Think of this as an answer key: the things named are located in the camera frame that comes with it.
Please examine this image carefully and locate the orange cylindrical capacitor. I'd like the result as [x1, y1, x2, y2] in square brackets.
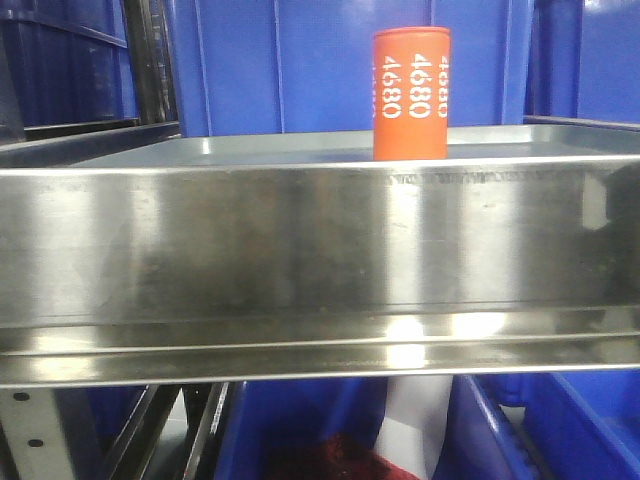
[373, 26, 451, 161]

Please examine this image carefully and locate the stainless steel shelf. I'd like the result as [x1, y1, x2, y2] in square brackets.
[1, 121, 639, 387]

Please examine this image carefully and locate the large blue bin behind capacitor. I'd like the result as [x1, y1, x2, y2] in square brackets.
[164, 1, 534, 137]

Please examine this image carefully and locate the blue bin lower middle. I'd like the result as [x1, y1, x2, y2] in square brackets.
[213, 377, 431, 480]

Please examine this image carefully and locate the red item in bin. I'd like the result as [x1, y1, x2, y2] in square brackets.
[262, 434, 417, 480]

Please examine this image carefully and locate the blue bin lower right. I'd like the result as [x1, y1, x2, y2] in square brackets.
[435, 370, 639, 479]

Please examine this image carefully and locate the dark blue bin upper left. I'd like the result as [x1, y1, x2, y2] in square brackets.
[1, 1, 138, 127]

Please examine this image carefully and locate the blue bin upper right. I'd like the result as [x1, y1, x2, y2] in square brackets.
[526, 1, 639, 123]

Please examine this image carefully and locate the grey perforated shelf post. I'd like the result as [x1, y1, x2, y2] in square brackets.
[1, 388, 75, 479]

